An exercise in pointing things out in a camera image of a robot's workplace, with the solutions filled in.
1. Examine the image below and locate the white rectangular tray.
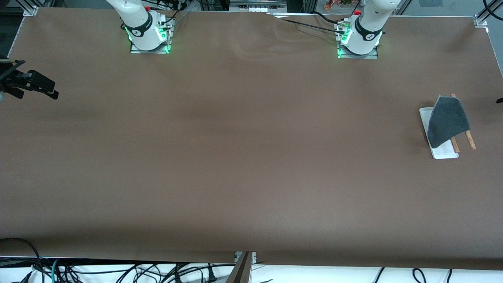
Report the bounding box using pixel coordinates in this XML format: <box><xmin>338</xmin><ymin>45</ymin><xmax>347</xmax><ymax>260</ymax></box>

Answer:
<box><xmin>419</xmin><ymin>94</ymin><xmax>477</xmax><ymax>160</ymax></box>

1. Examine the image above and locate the grey table support post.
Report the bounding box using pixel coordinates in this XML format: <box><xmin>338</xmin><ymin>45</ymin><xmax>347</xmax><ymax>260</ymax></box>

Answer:
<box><xmin>226</xmin><ymin>252</ymin><xmax>254</xmax><ymax>283</ymax></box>

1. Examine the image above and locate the brown table cover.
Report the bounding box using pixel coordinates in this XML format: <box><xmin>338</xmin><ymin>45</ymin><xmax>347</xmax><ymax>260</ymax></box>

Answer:
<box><xmin>0</xmin><ymin>7</ymin><xmax>503</xmax><ymax>271</ymax></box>

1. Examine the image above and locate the black arched floor cable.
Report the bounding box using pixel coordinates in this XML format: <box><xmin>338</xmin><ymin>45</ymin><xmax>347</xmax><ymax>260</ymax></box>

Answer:
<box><xmin>0</xmin><ymin>237</ymin><xmax>43</xmax><ymax>276</ymax></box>

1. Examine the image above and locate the grey power strip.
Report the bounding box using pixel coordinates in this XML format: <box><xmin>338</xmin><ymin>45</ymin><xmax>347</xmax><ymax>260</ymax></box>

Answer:
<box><xmin>230</xmin><ymin>0</ymin><xmax>287</xmax><ymax>12</ymax></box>

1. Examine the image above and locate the orange background object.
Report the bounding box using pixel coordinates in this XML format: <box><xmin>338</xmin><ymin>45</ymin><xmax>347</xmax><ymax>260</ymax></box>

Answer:
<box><xmin>325</xmin><ymin>0</ymin><xmax>355</xmax><ymax>11</ymax></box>

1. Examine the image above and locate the red and grey towel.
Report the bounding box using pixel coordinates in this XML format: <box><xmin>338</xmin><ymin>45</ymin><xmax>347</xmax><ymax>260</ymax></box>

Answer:
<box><xmin>427</xmin><ymin>95</ymin><xmax>471</xmax><ymax>149</ymax></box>

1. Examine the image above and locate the long black tabletop cable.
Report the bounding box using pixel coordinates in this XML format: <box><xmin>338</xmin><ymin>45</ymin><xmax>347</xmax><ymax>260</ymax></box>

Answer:
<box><xmin>269</xmin><ymin>14</ymin><xmax>345</xmax><ymax>33</ymax></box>

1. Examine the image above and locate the short black tabletop cable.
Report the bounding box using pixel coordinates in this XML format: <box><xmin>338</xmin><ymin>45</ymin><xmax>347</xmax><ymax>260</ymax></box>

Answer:
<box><xmin>310</xmin><ymin>11</ymin><xmax>343</xmax><ymax>24</ymax></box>

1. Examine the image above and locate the aluminium frame corner bracket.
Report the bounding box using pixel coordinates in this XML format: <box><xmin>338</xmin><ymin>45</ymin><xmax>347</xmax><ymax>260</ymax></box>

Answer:
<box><xmin>473</xmin><ymin>0</ymin><xmax>503</xmax><ymax>28</ymax></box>
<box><xmin>22</xmin><ymin>0</ymin><xmax>40</xmax><ymax>16</ymax></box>

